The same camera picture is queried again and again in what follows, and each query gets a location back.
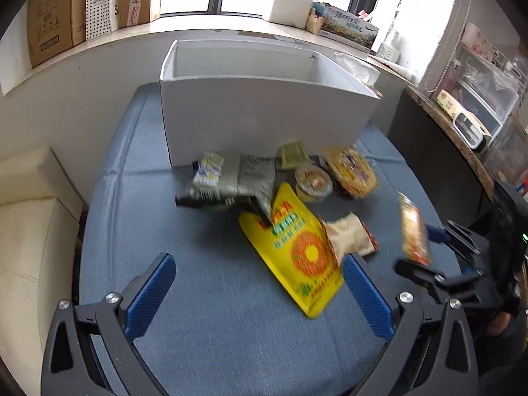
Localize red orange snack packet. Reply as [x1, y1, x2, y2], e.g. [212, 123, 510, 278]
[398, 192, 432, 266]

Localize small beige brown snack bag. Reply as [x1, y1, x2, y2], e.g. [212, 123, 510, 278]
[319, 213, 379, 266]

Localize large yellow snack bag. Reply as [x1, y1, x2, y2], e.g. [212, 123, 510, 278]
[239, 182, 344, 319]

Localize round plastic snack cup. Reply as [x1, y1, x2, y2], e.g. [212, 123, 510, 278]
[294, 165, 333, 203]

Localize grey silver snack bag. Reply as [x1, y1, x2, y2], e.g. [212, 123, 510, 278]
[176, 151, 277, 227]

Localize small green jelly cup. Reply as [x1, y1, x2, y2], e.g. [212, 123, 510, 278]
[278, 141, 311, 170]

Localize white cardboard storage box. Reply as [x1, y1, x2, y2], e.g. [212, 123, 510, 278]
[159, 39, 380, 166]

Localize person right hand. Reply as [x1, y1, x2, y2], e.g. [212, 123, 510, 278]
[486, 312, 512, 336]

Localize blue fabric cushion mat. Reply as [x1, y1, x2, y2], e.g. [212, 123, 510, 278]
[78, 81, 463, 396]

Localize wooden side shelf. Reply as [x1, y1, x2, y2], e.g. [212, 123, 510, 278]
[405, 86, 494, 198]

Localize green white small box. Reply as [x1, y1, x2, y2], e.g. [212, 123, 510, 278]
[435, 89, 490, 148]

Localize cream leather sofa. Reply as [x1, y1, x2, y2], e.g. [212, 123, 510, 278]
[1, 148, 83, 395]

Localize clear plastic storage drawers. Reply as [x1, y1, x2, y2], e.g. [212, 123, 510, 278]
[431, 46, 527, 184]

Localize white bottle on sill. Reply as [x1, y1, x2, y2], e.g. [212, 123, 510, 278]
[377, 31, 400, 63]

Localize long printed gift box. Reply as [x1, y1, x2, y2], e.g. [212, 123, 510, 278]
[312, 2, 379, 49]

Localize white foam block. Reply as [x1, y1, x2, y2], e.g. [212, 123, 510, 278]
[262, 0, 312, 30]

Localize white dotted paper bag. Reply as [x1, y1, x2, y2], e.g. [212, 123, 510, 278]
[85, 0, 118, 40]

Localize open brown cardboard box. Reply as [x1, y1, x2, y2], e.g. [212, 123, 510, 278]
[115, 0, 161, 29]

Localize tall brown cardboard box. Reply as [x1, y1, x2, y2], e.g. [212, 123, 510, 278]
[27, 0, 86, 67]

